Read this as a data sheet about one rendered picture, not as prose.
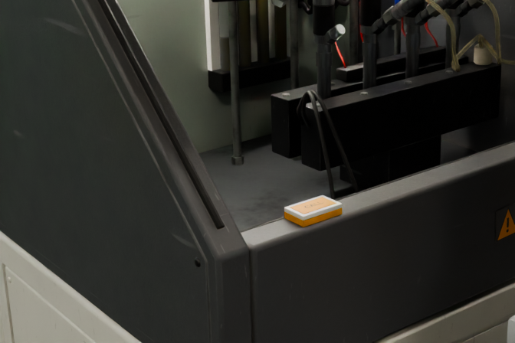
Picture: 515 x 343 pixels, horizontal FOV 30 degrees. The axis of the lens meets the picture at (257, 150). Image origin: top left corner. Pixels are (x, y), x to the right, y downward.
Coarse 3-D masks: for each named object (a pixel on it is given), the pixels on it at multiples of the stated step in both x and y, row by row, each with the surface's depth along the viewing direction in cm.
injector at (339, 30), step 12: (324, 0) 119; (324, 12) 119; (324, 24) 120; (336, 24) 119; (324, 36) 120; (336, 36) 119; (324, 48) 121; (324, 60) 122; (324, 72) 122; (324, 84) 123; (324, 96) 123
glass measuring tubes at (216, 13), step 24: (264, 0) 146; (216, 24) 144; (240, 24) 145; (264, 24) 147; (216, 48) 145; (240, 48) 146; (264, 48) 148; (216, 72) 145; (240, 72) 145; (264, 72) 148; (288, 72) 151
